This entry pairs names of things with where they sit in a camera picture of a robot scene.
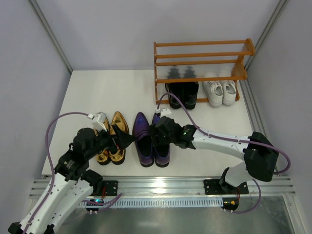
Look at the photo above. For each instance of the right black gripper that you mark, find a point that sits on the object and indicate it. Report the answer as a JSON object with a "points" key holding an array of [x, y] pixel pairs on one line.
{"points": [[159, 131]]}

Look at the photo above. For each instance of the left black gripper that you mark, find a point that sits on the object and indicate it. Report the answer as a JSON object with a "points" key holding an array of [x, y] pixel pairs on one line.
{"points": [[112, 140]]}

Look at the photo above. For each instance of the gold loafer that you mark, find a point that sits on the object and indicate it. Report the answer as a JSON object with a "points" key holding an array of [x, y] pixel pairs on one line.
{"points": [[103, 158], [118, 157]]}

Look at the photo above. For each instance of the purple loafer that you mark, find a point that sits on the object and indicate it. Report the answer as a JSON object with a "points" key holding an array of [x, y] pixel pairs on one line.
{"points": [[143, 141], [161, 152]]}

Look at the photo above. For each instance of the black patent loafer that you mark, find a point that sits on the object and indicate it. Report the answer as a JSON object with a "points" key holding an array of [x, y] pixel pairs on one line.
{"points": [[175, 88], [190, 89]]}

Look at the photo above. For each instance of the white sneaker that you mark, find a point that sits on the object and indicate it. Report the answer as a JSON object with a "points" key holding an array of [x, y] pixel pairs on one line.
{"points": [[229, 91], [214, 92]]}

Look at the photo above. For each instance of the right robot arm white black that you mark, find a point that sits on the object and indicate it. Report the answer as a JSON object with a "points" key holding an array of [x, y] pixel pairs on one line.
{"points": [[257, 154]]}

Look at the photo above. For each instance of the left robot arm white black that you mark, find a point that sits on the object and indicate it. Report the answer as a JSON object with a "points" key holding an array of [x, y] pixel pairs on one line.
{"points": [[71, 182]]}

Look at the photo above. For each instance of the orange wooden shoe shelf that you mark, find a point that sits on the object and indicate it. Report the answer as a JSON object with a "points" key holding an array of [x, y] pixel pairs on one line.
{"points": [[205, 58]]}

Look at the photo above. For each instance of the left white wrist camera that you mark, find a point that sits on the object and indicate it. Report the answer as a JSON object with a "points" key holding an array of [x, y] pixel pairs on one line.
{"points": [[98, 121]]}

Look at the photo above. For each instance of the aluminium mounting rail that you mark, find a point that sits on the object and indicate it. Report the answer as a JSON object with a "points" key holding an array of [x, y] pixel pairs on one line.
{"points": [[193, 186]]}

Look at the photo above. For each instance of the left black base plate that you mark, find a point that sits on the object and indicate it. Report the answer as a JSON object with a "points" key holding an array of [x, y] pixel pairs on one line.
{"points": [[108, 188]]}

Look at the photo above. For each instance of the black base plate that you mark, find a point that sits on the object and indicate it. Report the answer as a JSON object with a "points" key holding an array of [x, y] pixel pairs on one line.
{"points": [[212, 187], [108, 188]]}

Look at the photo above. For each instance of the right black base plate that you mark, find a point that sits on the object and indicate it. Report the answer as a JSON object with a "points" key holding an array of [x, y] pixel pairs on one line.
{"points": [[212, 187]]}

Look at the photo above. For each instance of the slotted grey cable duct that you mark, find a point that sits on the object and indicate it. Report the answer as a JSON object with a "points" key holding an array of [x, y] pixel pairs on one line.
{"points": [[168, 202]]}

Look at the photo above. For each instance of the right aluminium corner post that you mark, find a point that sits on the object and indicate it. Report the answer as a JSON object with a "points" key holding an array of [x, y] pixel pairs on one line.
{"points": [[276, 14]]}

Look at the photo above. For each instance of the aluminium corner post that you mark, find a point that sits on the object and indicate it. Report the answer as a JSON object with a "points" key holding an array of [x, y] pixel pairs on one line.
{"points": [[47, 28], [276, 14]]}

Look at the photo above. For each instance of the left aluminium corner post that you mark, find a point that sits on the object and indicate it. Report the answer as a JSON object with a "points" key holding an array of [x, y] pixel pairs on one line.
{"points": [[47, 28]]}

